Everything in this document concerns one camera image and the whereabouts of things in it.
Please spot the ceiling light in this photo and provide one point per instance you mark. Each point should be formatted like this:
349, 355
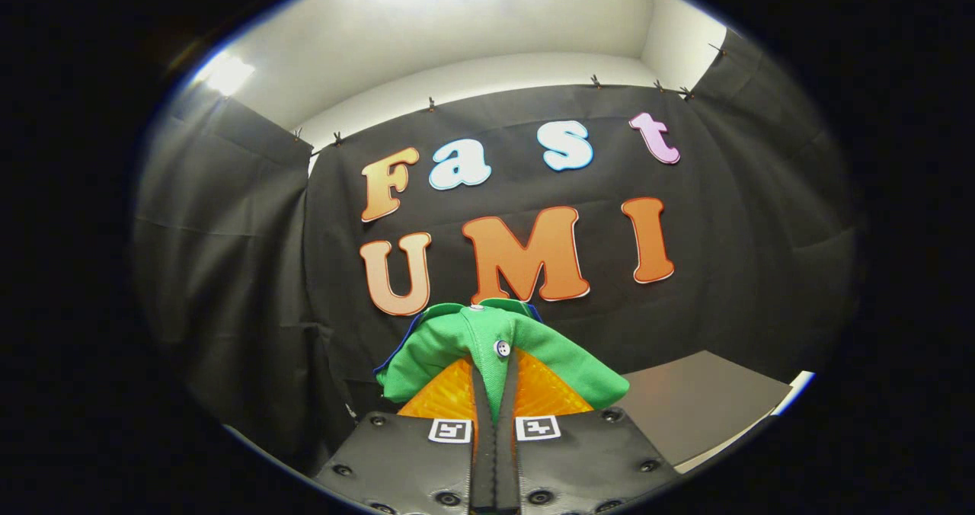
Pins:
225, 73

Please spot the green polo shirt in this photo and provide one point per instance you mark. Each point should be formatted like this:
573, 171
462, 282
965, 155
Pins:
457, 340

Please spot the black backdrop cloth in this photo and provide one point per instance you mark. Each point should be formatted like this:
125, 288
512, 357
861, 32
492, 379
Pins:
731, 271

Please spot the row of small cloth clips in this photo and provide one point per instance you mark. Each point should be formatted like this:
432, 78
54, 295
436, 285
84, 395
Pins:
431, 104

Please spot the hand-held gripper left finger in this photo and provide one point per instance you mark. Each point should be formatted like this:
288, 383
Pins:
484, 462

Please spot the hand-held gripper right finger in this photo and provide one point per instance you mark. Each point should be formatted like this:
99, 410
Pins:
506, 462

